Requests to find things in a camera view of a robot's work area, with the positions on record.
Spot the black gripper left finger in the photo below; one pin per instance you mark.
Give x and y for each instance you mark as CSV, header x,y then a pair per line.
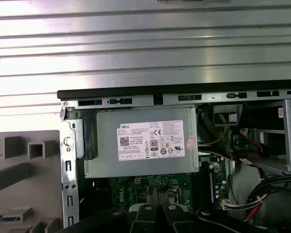
x,y
145,221

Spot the metal drive cage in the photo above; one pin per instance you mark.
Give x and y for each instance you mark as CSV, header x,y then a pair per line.
x,y
287,136

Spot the grey parts rack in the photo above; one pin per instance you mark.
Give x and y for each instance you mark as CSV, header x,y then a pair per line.
x,y
46,191

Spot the grey power supply unit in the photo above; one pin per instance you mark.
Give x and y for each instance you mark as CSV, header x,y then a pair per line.
x,y
104,165

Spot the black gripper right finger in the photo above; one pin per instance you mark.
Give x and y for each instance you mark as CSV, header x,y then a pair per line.
x,y
171,221

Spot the black PC case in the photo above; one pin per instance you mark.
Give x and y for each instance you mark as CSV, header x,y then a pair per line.
x,y
111,93

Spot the green motherboard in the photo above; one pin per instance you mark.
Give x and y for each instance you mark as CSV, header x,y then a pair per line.
x,y
126,187

